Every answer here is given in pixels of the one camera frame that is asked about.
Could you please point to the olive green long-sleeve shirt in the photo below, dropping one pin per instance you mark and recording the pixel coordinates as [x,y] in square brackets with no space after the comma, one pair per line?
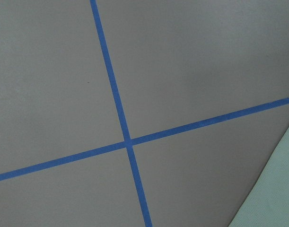
[267,203]

